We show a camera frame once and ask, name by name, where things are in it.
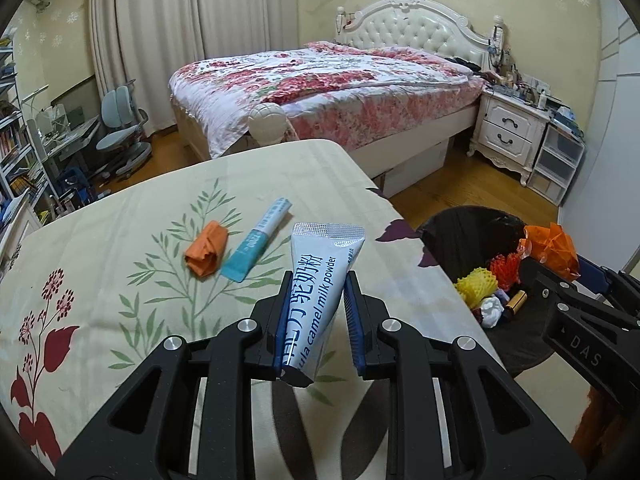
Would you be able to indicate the grey study desk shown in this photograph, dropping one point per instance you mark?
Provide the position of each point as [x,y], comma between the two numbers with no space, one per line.
[75,132]

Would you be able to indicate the white upholstered bed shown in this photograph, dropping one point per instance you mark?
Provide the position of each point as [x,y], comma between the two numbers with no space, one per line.
[415,25]

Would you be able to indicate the clear plastic drawer unit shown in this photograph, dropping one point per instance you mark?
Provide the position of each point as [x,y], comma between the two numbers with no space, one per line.
[555,165]

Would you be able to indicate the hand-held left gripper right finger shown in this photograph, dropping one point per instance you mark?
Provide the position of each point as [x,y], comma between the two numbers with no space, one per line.
[352,320]

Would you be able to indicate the teal and white tube sachet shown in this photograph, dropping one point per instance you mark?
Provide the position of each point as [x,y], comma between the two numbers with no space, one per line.
[257,242]

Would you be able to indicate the clutter of small toiletries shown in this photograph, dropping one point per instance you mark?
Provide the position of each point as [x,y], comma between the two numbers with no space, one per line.
[520,85]

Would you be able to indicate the white plastic bag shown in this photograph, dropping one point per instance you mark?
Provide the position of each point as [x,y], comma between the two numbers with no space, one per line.
[492,310]

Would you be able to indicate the white storage box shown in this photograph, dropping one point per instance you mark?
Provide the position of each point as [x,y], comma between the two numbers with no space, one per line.
[420,167]

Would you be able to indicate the black trash bin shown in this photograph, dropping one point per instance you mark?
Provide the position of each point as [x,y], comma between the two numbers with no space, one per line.
[462,232]

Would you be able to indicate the beige curtains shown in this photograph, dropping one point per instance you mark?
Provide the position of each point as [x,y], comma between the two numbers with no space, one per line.
[225,10]

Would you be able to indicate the white and blue sachet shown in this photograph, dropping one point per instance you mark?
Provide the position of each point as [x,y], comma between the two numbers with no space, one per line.
[320,280]

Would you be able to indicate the floral quilt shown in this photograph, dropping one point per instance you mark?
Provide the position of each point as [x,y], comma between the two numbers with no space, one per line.
[325,75]

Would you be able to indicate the white nightstand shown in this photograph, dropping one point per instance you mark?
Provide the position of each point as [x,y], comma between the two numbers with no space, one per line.
[507,127]

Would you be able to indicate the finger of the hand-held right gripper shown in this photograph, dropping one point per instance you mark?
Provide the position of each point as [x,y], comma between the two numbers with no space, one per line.
[542,280]
[597,275]

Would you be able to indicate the grey blue desk chair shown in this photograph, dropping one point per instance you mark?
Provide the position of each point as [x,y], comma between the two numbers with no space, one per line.
[117,105]

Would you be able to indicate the dark red ribbon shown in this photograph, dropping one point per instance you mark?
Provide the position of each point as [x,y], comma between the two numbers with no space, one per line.
[478,315]

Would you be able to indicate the orange foam fruit net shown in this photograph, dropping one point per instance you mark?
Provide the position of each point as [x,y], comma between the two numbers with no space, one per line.
[505,267]

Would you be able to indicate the yellow foam fruit net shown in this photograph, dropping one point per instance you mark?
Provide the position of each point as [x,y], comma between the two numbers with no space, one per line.
[475,285]

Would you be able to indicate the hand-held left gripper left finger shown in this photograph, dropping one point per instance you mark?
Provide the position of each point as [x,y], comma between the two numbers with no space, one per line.
[282,320]

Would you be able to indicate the white bookshelf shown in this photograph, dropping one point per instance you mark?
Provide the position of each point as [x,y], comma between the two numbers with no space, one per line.
[12,145]

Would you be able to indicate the crumpled orange paper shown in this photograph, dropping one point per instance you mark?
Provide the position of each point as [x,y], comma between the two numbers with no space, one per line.
[205,250]

